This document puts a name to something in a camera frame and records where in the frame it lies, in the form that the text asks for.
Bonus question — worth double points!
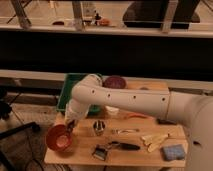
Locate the orange carrot toy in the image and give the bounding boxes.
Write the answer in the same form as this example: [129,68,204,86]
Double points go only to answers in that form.
[124,113,148,119]

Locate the wooden table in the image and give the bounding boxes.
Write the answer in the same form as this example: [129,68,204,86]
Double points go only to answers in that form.
[44,81,188,167]

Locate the white plastic cup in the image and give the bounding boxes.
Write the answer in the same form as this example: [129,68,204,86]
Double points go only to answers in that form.
[106,106,119,117]

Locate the purple bowl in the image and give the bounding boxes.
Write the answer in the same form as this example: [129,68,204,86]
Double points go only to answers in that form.
[103,76,126,89]

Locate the small metal cup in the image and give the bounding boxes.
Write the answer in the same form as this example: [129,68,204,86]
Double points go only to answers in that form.
[93,120,105,136]

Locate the wooden utensil pieces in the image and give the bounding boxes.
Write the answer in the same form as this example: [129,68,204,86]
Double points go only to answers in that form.
[140,134,170,153]

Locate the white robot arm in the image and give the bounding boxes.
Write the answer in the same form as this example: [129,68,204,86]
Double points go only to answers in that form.
[65,74,213,171]

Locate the black rectangular block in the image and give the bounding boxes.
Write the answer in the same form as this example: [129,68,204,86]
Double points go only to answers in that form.
[157,119,177,125]

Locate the metal spoon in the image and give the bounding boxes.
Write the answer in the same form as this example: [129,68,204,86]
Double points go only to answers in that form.
[111,129,140,134]

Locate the red bowl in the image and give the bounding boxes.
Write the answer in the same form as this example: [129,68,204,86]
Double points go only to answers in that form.
[45,124,72,152]

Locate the blue sponge block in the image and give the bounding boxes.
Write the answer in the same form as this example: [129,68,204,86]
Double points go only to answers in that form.
[161,144,185,161]

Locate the green plastic tray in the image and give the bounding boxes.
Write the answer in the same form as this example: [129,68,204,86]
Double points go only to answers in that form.
[55,72,103,116]

